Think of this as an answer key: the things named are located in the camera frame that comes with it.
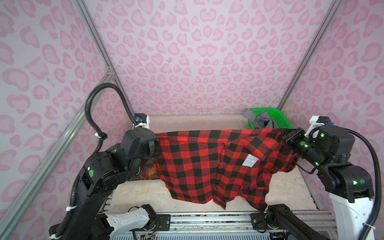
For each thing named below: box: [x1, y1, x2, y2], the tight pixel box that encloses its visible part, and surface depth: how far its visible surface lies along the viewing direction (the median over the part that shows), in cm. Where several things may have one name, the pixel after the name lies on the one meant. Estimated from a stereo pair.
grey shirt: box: [243, 108, 279, 129], surface depth 112 cm
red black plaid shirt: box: [153, 129, 299, 212], surface depth 68 cm
